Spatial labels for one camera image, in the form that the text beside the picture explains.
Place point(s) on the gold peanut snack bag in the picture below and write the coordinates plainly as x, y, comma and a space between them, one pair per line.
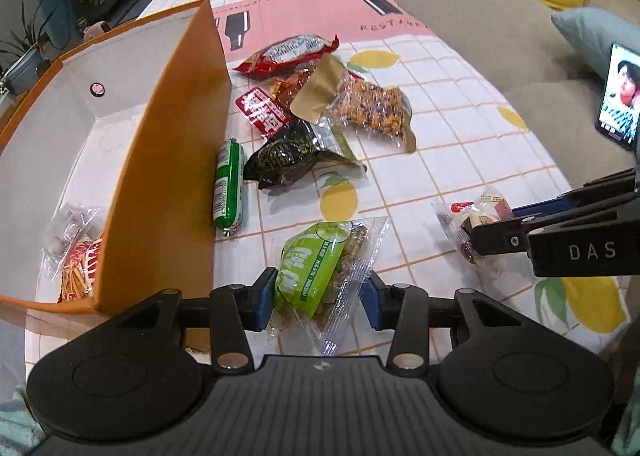
332, 91

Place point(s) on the lemon pattern picnic mat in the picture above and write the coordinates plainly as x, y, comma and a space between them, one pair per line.
468, 137

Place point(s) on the red brown jerky packet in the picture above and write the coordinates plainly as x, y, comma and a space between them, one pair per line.
269, 111

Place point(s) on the dark green snack bag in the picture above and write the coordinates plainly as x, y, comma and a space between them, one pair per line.
292, 152

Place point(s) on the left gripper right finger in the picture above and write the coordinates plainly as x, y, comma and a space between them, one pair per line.
403, 309

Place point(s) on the beige sofa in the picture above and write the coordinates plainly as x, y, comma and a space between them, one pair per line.
516, 46

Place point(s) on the light blue cushion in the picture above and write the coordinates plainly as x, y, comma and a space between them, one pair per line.
592, 33

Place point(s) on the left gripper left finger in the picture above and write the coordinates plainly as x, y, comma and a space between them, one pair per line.
235, 309

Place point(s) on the green sausage stick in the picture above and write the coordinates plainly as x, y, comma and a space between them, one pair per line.
228, 206

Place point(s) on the potted spiky plant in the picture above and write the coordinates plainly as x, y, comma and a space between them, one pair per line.
29, 52

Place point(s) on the clear candy packet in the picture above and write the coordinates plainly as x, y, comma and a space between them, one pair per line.
70, 225

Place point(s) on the green nut snack packet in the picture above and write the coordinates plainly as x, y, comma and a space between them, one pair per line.
320, 278

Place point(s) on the smartphone with lit screen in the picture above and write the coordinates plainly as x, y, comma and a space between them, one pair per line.
618, 116

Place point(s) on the red silver snack bag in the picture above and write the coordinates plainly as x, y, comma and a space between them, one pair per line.
287, 53

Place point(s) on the red white snack packet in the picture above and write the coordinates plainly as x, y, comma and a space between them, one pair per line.
78, 273

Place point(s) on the orange cardboard storage box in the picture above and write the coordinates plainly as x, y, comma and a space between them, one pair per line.
131, 122

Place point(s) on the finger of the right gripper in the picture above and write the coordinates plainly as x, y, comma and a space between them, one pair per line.
547, 207
502, 237

